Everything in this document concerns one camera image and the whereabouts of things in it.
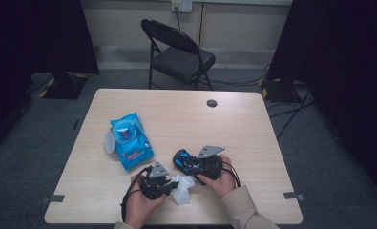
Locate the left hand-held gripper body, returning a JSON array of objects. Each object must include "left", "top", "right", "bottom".
[{"left": 140, "top": 161, "right": 178, "bottom": 200}]

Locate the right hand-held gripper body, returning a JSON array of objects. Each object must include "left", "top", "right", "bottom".
[{"left": 194, "top": 145, "right": 226, "bottom": 179}]

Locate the blue toy car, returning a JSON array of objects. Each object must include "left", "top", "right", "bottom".
[{"left": 172, "top": 148, "right": 206, "bottom": 177}]

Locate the white wet wipe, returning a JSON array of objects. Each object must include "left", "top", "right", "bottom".
[{"left": 170, "top": 174, "right": 197, "bottom": 206}]

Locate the blue wet wipes packet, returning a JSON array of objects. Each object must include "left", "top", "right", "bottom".
[{"left": 104, "top": 112, "right": 156, "bottom": 172}]

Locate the person's right hand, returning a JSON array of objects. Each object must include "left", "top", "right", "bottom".
[{"left": 197, "top": 155, "right": 237, "bottom": 198}]

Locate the person's left hand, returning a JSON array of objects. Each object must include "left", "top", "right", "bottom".
[{"left": 124, "top": 174, "right": 167, "bottom": 229}]

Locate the gray tape strip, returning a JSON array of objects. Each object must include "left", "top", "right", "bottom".
[
  {"left": 39, "top": 194, "right": 66, "bottom": 205},
  {"left": 283, "top": 191, "right": 305, "bottom": 202}
]

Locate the black stand base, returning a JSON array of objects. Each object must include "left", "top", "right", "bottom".
[
  {"left": 260, "top": 77, "right": 303, "bottom": 103},
  {"left": 37, "top": 71, "right": 89, "bottom": 100}
]

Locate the black folding chair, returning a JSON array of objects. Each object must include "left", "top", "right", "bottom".
[{"left": 140, "top": 18, "right": 217, "bottom": 91}]

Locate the right hand-held gripper cable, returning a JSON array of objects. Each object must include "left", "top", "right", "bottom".
[{"left": 220, "top": 161, "right": 241, "bottom": 189}]

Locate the hand-held gripper cable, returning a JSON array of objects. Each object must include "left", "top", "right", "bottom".
[
  {"left": 120, "top": 165, "right": 154, "bottom": 223},
  {"left": 220, "top": 161, "right": 241, "bottom": 189}
]

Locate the left hand-held gripper cable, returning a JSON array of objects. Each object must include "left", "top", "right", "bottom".
[{"left": 120, "top": 165, "right": 154, "bottom": 223}]

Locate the black floor cable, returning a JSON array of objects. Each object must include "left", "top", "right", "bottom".
[
  {"left": 208, "top": 63, "right": 270, "bottom": 88},
  {"left": 266, "top": 85, "right": 316, "bottom": 141}
]

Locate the beige wall conduit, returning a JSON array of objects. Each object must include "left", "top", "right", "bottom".
[{"left": 197, "top": 2, "right": 207, "bottom": 49}]

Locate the white wall outlet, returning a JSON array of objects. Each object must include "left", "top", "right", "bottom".
[{"left": 171, "top": 0, "right": 194, "bottom": 13}]

